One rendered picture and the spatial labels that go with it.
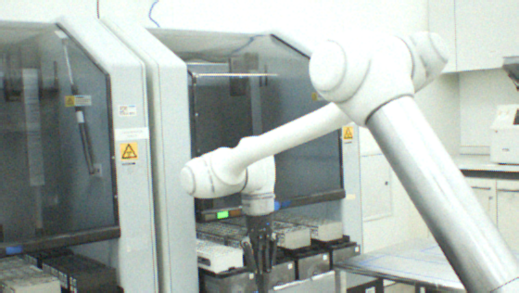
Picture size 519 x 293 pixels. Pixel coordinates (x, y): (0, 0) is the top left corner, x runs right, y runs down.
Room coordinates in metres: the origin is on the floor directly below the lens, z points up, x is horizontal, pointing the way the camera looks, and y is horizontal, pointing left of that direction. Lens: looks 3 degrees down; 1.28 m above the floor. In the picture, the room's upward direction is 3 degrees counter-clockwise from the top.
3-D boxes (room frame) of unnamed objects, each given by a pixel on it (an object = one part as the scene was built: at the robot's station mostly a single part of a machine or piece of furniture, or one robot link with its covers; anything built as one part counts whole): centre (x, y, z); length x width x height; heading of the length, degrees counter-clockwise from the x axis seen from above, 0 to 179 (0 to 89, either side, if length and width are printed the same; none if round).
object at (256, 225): (1.67, 0.03, 0.96); 0.08 x 0.07 x 0.09; 128
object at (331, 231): (2.11, -0.21, 0.85); 0.12 x 0.02 x 0.06; 127
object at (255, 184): (1.66, 0.04, 1.14); 0.13 x 0.11 x 0.16; 133
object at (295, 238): (2.01, -0.09, 0.85); 0.12 x 0.02 x 0.06; 127
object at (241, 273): (2.01, 0.30, 0.78); 0.73 x 0.14 x 0.09; 38
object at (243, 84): (2.15, 0.12, 1.28); 0.61 x 0.51 x 0.63; 128
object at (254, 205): (1.67, 0.03, 1.03); 0.09 x 0.09 x 0.06
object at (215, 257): (1.90, 0.21, 0.83); 0.30 x 0.10 x 0.06; 38
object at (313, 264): (2.20, 0.06, 0.78); 0.73 x 0.14 x 0.09; 38
